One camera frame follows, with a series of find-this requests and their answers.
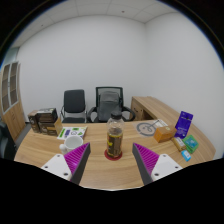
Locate orange box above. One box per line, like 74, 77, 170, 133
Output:
153, 125, 178, 144

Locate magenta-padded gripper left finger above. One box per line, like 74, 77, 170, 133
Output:
40, 142, 92, 185

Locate small light blue box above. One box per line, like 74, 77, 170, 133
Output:
180, 150, 193, 163

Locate purple upright package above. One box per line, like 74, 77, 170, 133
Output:
174, 110, 194, 139

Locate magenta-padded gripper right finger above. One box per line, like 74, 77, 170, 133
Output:
132, 142, 184, 186

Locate wooden cabinet with glass doors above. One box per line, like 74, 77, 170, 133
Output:
0, 61, 27, 141

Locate small yellow-brown box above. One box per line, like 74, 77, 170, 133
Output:
171, 136, 187, 152

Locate dark brown flat box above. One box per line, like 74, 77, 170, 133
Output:
35, 107, 59, 124

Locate white and grey mug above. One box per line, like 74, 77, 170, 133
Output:
59, 134, 84, 155

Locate clear bag with round print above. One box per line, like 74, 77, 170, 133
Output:
134, 119, 168, 138

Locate white and green leaflet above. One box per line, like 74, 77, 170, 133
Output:
56, 125, 88, 141

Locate brown box with tan side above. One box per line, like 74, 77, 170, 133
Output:
38, 118, 64, 137

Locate clear bottle with black cap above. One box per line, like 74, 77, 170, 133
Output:
105, 110, 125, 159

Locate wooden side desk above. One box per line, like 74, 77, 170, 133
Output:
130, 96, 181, 123

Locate green flat box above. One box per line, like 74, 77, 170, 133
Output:
182, 134, 200, 154

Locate grey backpack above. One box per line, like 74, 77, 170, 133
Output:
97, 91, 122, 122

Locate black mesh armrest office chair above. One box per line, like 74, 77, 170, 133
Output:
87, 86, 137, 124

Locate black leather sofa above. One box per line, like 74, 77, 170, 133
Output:
0, 123, 9, 159

